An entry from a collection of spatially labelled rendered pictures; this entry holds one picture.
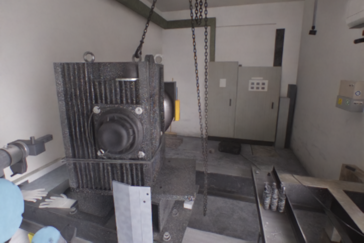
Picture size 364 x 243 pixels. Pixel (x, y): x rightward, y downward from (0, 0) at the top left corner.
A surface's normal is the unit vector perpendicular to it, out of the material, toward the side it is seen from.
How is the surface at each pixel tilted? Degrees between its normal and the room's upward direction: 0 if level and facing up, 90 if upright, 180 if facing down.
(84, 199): 90
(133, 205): 90
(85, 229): 90
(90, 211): 90
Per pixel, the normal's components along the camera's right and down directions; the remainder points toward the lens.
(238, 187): -0.27, 0.18
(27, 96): 0.96, 0.05
